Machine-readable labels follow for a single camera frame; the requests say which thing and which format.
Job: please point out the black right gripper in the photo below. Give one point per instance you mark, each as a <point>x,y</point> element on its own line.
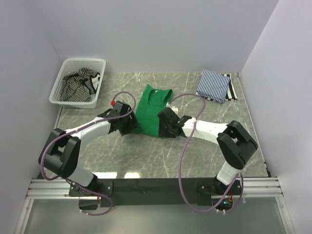
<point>162,131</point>

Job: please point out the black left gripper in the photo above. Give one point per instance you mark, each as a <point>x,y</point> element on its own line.
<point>133,124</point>

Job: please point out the green tank top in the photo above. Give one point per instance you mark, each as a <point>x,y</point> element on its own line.
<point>152,102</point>

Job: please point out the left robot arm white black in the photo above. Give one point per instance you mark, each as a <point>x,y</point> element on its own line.
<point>61,151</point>

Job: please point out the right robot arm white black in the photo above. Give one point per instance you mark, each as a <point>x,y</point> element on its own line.
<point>236,144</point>

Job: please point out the blue striped folded tank top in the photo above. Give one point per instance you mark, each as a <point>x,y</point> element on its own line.
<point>213,85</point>

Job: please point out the striped clothes in basket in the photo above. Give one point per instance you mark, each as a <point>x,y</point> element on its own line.
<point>79,86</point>

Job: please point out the white plastic laundry basket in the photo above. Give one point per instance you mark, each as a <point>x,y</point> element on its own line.
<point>71,65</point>

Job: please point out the black white striped folded top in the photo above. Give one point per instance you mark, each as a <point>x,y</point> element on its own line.
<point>231,94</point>

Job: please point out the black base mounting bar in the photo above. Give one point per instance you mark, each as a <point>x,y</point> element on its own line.
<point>160,191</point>

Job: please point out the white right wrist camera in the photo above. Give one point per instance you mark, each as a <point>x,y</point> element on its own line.
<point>173,108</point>

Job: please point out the aluminium rail frame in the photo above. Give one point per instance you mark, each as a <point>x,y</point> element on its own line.
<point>254,187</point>

